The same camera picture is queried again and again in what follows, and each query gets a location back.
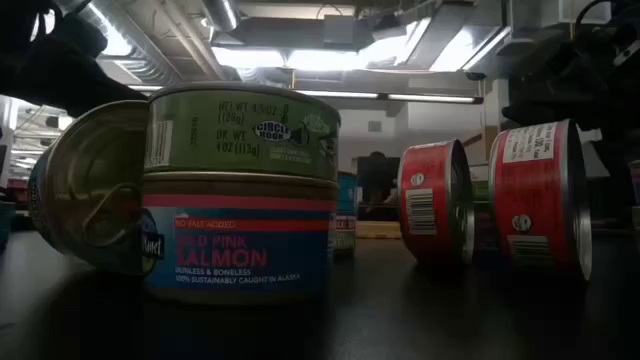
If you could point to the green label tuna can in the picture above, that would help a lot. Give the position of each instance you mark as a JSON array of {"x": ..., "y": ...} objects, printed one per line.
[{"x": 225, "y": 135}]

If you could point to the person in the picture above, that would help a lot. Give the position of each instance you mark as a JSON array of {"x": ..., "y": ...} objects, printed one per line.
[{"x": 377, "y": 180}]

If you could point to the silver air duct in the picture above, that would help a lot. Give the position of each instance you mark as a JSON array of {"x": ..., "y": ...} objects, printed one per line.
[{"x": 220, "y": 12}]

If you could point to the teal label tuna can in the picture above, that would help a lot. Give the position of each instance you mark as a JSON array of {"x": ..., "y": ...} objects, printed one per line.
[{"x": 346, "y": 195}]

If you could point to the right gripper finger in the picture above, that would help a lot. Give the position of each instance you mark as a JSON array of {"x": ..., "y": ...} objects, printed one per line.
[{"x": 540, "y": 112}]

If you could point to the ceiling light panel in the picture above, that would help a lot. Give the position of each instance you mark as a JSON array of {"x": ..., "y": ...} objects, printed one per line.
[{"x": 310, "y": 59}]

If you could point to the ceiling light strip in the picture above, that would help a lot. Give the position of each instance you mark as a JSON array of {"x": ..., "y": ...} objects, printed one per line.
[
  {"x": 430, "y": 98},
  {"x": 335, "y": 94}
]

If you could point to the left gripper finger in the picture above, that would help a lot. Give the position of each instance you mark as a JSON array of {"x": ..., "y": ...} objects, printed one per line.
[{"x": 95, "y": 90}]

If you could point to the blue salmon can gold lid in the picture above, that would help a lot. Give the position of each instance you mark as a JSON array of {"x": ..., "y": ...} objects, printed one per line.
[
  {"x": 240, "y": 260},
  {"x": 85, "y": 190}
]

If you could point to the red tuna can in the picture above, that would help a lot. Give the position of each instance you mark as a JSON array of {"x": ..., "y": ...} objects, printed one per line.
[
  {"x": 425, "y": 175},
  {"x": 530, "y": 200}
]

